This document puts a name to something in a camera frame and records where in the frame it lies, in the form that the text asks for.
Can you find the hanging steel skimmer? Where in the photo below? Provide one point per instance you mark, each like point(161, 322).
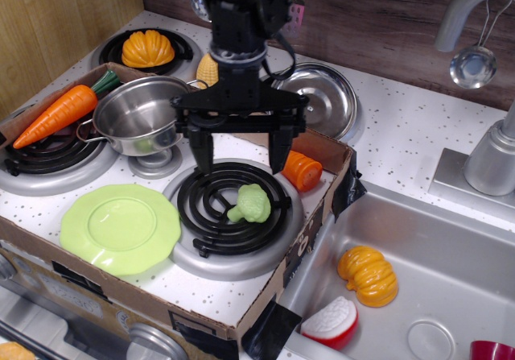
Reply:
point(200, 10)

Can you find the orange pumpkin half in sink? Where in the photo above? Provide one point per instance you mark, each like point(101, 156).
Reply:
point(369, 275)

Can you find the rear left black burner coil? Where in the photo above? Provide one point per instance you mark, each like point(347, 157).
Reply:
point(111, 51)

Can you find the orange pumpkin half on burner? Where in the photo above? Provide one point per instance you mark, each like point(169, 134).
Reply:
point(147, 49)

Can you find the green toy broccoli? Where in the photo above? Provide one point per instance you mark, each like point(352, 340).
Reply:
point(253, 205)

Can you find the small steel pot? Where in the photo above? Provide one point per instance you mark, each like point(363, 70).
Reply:
point(137, 118)

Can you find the silver oven front knob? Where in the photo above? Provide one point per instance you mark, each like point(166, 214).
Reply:
point(148, 343)

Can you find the yellow toy corn piece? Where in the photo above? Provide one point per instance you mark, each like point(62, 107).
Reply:
point(207, 72)

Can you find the silver stove knob centre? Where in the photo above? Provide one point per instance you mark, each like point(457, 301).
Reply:
point(156, 166)

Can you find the front left black burner coil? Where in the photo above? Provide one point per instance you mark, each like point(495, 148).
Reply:
point(56, 153)

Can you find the light green plastic plate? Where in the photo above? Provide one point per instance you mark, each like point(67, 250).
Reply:
point(123, 229)

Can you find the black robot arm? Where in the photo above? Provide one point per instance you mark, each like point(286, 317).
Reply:
point(241, 30)

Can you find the hanging steel ladle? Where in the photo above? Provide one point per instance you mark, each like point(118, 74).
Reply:
point(475, 66)

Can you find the silver faucet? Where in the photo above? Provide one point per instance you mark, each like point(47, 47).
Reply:
point(483, 180)

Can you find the cardboard fence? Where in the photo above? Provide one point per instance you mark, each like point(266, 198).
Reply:
point(218, 307)

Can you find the yellow toy at bottom edge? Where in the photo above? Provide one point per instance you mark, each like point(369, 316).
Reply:
point(14, 351)

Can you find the black burner coil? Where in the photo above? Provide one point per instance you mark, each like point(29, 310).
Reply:
point(204, 200)
point(56, 153)
point(111, 51)

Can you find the red cup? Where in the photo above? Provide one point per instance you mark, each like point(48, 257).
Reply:
point(490, 350)

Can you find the front right black burner coil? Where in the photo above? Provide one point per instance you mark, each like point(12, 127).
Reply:
point(204, 200)

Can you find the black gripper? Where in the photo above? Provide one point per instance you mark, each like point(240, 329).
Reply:
point(240, 103)

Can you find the steel sink basin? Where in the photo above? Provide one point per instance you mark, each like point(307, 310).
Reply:
point(455, 277)

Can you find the orange carrot half piece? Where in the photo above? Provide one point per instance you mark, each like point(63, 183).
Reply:
point(302, 171)

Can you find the whole orange toy carrot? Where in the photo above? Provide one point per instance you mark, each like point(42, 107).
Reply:
point(67, 109)

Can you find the red white toy radish slice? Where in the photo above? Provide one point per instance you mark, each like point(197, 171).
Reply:
point(334, 325)

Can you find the steel pot lid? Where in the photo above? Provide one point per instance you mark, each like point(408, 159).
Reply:
point(333, 107)

